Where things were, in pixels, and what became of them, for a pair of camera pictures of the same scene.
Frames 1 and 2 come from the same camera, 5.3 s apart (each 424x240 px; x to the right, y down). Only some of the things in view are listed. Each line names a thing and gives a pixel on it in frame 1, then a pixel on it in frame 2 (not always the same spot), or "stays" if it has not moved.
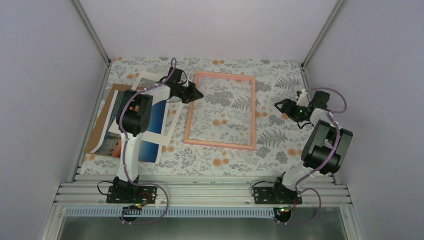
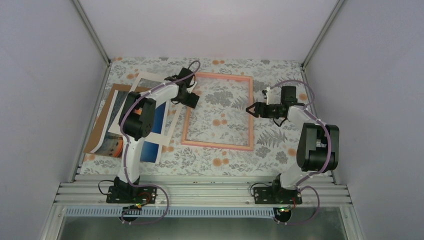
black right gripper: x=287 y=102 to x=258 y=105
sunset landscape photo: x=109 y=143 stays
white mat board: x=173 y=111 stays
